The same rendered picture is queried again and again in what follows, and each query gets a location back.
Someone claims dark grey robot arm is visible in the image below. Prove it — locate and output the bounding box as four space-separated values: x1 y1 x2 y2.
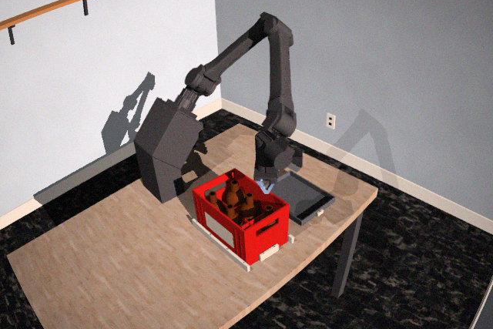
166 12 303 174

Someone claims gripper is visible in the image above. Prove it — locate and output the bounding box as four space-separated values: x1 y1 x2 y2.
253 153 277 194

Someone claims red crate with dividers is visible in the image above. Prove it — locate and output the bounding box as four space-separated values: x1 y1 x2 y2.
195 172 290 265

